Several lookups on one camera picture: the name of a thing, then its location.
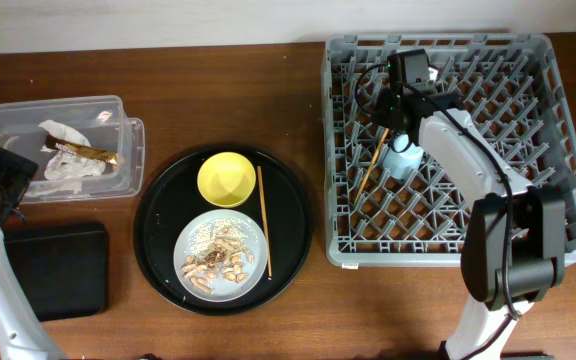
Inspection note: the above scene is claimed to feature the wooden chopstick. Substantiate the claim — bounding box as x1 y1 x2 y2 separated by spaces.
256 165 273 280
354 128 390 205

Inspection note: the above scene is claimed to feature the light blue cup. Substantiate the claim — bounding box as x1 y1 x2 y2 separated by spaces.
382 134 424 181

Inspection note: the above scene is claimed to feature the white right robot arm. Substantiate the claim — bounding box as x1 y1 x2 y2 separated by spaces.
372 86 566 359

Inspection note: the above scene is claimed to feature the clear plastic waste bin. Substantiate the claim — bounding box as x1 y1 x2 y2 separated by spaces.
0 95 145 204

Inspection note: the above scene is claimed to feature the grey plastic dishwasher rack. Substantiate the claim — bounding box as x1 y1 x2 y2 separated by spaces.
321 33 576 268

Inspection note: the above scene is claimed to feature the crumpled white tissue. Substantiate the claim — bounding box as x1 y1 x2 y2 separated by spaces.
26 120 106 197

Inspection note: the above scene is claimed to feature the black rectangular box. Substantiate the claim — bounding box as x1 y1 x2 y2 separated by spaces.
4 222 109 322

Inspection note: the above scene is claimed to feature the gold snack wrapper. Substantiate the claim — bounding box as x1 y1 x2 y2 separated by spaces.
44 135 118 168

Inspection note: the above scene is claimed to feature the round black serving tray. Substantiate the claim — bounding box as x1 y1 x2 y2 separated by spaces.
133 145 314 316

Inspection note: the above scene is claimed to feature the yellow bowl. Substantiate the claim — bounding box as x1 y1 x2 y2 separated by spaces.
197 152 257 208

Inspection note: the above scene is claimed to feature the grey plate with food scraps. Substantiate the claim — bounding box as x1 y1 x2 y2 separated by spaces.
173 209 269 303

